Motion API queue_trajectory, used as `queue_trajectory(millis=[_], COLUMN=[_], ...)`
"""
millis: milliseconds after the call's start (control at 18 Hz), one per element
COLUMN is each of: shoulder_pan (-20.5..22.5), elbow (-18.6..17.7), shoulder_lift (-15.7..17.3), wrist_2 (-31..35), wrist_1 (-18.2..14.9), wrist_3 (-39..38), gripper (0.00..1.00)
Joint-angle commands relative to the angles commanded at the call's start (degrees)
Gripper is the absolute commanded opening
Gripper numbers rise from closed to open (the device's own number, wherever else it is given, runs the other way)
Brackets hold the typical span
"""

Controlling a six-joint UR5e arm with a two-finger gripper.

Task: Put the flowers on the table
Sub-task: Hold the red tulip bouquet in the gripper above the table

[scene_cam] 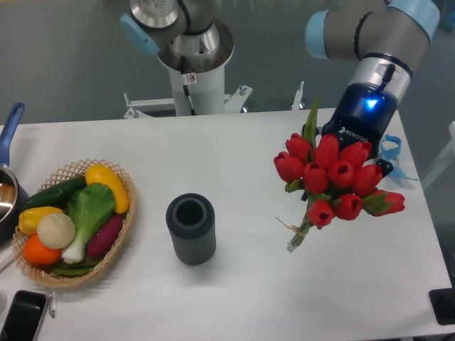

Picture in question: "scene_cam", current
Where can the woven wicker basket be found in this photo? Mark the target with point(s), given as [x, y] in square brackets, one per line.
[77, 169]

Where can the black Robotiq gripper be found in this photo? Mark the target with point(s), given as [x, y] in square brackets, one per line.
[362, 115]

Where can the blue ribbon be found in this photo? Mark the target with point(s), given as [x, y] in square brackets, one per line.
[389, 149]

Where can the red tulip bouquet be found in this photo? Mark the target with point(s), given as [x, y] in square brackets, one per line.
[335, 183]

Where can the blue handled saucepan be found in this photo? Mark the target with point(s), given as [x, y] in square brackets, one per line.
[13, 196]

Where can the green bok choy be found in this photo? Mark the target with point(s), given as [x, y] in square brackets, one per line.
[89, 209]

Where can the cream steamed bun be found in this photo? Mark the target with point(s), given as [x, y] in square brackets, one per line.
[56, 230]

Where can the orange fruit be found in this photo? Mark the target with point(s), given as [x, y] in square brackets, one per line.
[35, 252]

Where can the purple sweet potato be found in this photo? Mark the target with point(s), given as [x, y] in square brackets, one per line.
[102, 241]

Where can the yellow bell pepper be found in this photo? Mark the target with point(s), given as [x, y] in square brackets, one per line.
[29, 219]

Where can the black smartphone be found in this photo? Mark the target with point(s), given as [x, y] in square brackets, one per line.
[25, 316]

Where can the green cucumber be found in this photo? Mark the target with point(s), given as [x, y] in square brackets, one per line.
[57, 195]

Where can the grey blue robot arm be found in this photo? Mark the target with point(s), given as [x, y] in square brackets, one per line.
[388, 38]

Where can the dark grey ribbed vase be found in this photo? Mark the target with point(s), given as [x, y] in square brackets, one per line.
[190, 219]

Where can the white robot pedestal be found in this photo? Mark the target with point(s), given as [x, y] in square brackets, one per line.
[193, 94]

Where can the green pea pods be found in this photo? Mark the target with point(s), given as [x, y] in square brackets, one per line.
[74, 270]

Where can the black device at edge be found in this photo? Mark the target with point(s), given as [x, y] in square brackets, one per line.
[442, 301]

